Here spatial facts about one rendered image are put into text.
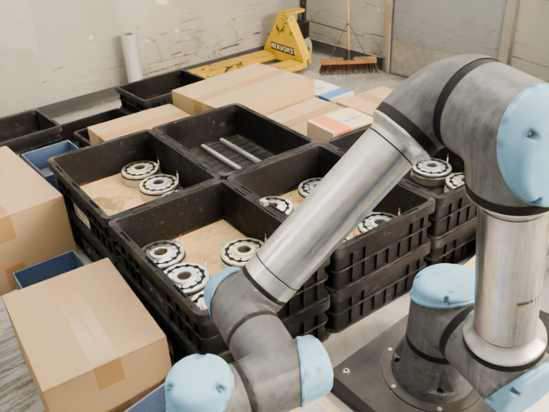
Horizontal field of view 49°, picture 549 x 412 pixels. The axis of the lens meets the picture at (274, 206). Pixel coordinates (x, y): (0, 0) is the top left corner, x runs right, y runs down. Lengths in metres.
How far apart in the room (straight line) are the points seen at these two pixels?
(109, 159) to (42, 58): 2.88
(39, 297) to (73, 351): 0.19
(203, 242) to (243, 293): 0.62
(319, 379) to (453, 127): 0.32
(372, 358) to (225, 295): 0.48
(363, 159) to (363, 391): 0.52
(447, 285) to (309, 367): 0.38
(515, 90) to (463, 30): 3.89
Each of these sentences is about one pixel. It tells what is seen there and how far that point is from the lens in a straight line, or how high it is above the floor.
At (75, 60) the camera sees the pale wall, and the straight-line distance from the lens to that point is 4.65.
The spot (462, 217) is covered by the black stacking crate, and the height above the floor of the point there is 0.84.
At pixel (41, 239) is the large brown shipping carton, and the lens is 1.57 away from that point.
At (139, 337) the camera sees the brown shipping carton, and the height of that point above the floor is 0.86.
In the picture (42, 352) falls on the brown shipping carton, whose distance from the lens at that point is 1.15.
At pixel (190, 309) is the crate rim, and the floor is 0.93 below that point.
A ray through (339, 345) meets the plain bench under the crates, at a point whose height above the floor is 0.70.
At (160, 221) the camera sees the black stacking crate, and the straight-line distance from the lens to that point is 1.38.
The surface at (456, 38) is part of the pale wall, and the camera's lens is 4.61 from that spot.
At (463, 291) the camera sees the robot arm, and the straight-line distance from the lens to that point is 1.01.
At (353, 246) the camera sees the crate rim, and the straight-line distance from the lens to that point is 1.19.
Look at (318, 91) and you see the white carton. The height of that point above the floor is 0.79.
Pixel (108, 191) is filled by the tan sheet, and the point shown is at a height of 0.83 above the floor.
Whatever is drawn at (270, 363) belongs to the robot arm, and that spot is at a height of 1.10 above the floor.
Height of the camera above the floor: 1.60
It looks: 31 degrees down
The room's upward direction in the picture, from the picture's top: 3 degrees counter-clockwise
